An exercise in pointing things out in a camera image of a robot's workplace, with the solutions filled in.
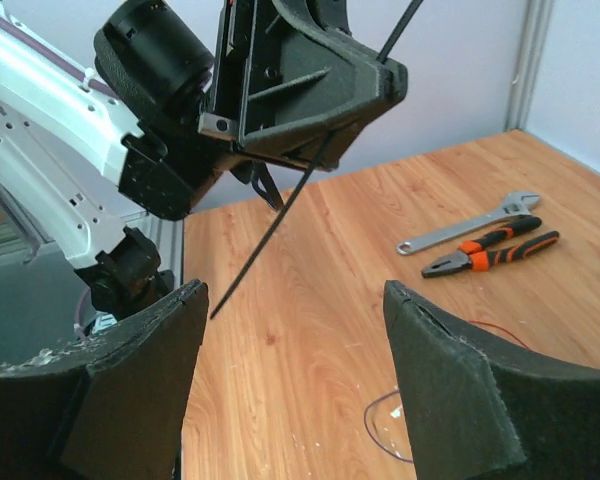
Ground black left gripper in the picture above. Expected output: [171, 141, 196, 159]
[200, 1, 408, 171]

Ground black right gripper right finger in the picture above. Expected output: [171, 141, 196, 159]
[383, 280, 600, 479]

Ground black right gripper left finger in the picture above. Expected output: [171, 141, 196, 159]
[0, 280, 209, 479]

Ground purple wire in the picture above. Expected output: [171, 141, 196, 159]
[362, 389, 415, 464]

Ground black zip tie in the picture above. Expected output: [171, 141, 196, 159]
[210, 0, 423, 320]

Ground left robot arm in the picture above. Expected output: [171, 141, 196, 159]
[0, 1, 408, 319]

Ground silver adjustable wrench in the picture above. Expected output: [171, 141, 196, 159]
[396, 190, 541, 256]

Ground orange handled pliers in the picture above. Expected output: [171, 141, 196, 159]
[421, 216, 561, 279]

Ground aluminium frame post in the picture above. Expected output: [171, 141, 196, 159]
[504, 0, 555, 131]

